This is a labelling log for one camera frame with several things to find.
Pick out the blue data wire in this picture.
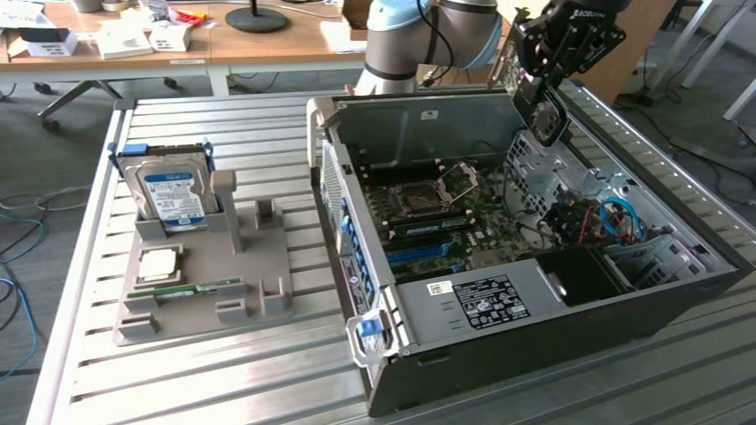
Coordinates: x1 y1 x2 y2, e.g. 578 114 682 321
596 197 648 245

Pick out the red and yellow package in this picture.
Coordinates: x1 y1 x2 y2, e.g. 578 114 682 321
173 9 209 27

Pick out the green motherboard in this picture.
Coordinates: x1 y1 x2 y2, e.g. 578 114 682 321
358 161 550 284

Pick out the blue floor cable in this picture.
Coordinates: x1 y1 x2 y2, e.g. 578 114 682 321
0 207 46 384

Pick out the black round lamp base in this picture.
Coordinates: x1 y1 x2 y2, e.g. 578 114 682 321
222 0 290 35

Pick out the white printed box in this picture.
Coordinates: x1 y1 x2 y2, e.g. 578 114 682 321
146 21 193 53

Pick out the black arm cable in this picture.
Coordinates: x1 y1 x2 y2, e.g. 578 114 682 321
416 0 460 89

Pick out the white box with black lid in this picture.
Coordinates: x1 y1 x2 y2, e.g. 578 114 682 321
16 27 80 58

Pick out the pile of white papers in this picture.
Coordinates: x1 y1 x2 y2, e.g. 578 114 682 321
0 0 49 30

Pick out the Nvidia graphics card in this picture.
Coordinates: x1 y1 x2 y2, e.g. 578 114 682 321
490 6 573 148

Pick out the black open PC case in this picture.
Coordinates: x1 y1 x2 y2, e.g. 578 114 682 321
305 79 745 420

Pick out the black plastic shroud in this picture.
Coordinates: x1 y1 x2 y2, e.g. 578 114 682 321
536 247 637 307

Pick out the stack of white papers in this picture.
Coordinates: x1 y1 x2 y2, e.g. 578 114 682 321
317 19 370 55

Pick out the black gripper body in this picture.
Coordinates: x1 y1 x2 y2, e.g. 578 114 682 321
540 0 626 27

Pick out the wooden cabinet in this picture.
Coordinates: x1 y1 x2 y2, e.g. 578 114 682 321
569 0 678 105

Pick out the red wire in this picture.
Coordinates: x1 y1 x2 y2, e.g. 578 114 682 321
574 205 598 244

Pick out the hard disk in blue caddy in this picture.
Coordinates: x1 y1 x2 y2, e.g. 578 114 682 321
108 140 222 231

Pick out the grey printed parts rack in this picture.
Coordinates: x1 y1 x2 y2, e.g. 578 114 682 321
110 170 296 349

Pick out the grey power supply unit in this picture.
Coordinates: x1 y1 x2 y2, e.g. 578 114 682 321
393 259 568 346

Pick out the grey floor cable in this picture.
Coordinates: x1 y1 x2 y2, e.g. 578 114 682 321
0 183 93 213

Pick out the CPU socket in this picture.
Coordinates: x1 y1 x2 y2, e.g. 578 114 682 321
392 179 450 218

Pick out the metal socket cover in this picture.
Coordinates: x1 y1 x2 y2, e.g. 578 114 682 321
433 161 482 207

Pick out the long expansion slot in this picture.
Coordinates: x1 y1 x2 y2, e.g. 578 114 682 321
384 241 460 266

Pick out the white table leg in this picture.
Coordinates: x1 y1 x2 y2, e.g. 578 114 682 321
678 0 756 89

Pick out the green RAM stick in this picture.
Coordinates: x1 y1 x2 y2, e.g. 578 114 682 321
126 277 244 301
388 217 473 240

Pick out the metal disk bay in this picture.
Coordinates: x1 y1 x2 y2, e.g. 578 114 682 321
600 234 709 293

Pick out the wooden office desk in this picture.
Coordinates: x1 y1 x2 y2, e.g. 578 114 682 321
0 2 214 132
209 0 378 97

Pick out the white open box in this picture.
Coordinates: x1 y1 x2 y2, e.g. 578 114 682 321
92 20 156 61

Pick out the silver CPU chip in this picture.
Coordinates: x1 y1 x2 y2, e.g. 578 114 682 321
134 248 181 282

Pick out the brown cardboard box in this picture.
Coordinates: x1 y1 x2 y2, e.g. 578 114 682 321
341 0 373 31

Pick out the blue case release latch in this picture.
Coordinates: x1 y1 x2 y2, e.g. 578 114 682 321
356 315 386 341

